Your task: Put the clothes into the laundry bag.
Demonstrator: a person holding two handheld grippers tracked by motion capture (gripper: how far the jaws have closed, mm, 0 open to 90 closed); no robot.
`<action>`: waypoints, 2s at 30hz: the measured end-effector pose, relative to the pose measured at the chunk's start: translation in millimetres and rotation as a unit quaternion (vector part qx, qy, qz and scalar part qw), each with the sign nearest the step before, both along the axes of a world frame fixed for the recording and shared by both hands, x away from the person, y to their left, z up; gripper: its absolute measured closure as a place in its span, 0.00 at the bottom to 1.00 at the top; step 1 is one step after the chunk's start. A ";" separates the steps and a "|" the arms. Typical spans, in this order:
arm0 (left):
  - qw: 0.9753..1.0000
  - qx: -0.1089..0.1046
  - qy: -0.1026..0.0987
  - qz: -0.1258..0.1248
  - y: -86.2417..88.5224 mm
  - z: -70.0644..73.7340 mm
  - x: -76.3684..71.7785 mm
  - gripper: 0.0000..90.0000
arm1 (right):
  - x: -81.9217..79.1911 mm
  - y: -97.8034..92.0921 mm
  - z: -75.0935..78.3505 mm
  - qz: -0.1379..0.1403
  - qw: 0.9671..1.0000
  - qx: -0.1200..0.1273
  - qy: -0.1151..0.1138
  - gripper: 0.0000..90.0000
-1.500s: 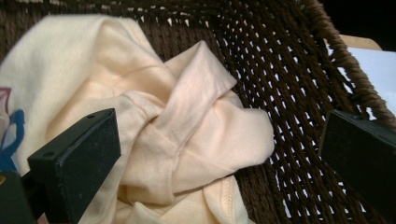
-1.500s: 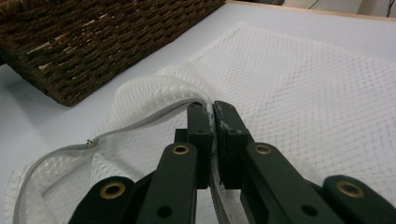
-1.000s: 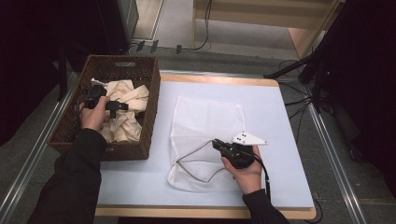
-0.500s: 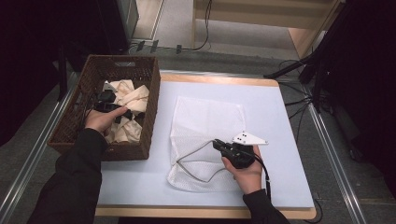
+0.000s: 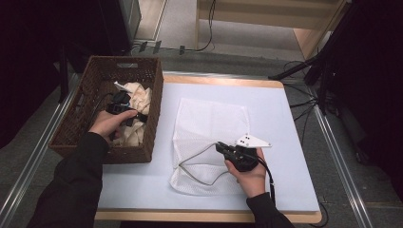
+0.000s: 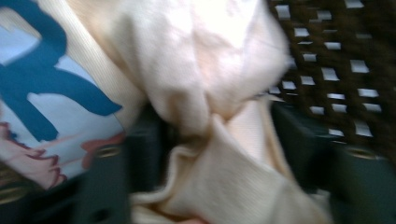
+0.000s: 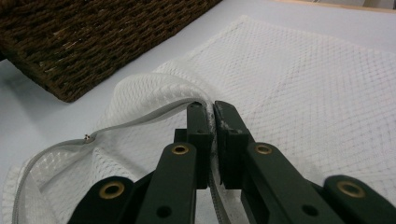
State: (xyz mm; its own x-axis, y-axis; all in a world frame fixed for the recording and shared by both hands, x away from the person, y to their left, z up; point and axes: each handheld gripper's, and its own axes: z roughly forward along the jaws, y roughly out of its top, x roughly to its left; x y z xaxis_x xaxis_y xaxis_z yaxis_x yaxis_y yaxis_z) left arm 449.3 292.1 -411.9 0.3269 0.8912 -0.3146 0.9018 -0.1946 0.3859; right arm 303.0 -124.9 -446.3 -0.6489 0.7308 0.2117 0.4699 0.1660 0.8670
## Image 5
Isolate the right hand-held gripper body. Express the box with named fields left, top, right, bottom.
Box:
left=222, top=134, right=273, bottom=173

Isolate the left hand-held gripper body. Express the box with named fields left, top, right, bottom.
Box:
left=106, top=81, right=133, bottom=114

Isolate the cream cloth garment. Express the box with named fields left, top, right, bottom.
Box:
left=110, top=81, right=153, bottom=147

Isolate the white mesh laundry bag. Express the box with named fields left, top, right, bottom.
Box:
left=169, top=97, right=251, bottom=197

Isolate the brown woven basket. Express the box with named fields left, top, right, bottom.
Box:
left=48, top=55, right=164, bottom=164

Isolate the person's left hand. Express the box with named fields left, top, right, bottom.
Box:
left=89, top=108, right=139, bottom=141

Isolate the person's right hand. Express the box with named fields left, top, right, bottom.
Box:
left=223, top=147, right=268, bottom=200

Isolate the white table mat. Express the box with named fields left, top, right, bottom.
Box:
left=96, top=83, right=320, bottom=213

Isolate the dark cabinet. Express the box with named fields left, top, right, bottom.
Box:
left=98, top=0, right=143, bottom=57

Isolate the black tripod stand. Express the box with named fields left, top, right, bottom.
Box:
left=267, top=0, right=359, bottom=117

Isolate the black curtain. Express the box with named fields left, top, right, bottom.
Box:
left=329, top=0, right=403, bottom=203
left=0, top=0, right=106, bottom=150

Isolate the light wooden shelf unit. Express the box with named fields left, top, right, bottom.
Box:
left=194, top=0, right=353, bottom=61

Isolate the right hand-held gripper cable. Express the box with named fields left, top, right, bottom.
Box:
left=256, top=156, right=278, bottom=208

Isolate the black floor cable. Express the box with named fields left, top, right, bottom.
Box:
left=282, top=59, right=308, bottom=76
left=293, top=104, right=317, bottom=123
left=288, top=98, right=317, bottom=109

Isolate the black upright post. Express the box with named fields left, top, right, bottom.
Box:
left=58, top=44, right=69, bottom=104

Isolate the metal floor rail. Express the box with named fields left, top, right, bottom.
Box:
left=312, top=103, right=374, bottom=228
left=0, top=73, right=82, bottom=222

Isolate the black hanging cable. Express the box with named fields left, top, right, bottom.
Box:
left=184, top=0, right=218, bottom=53

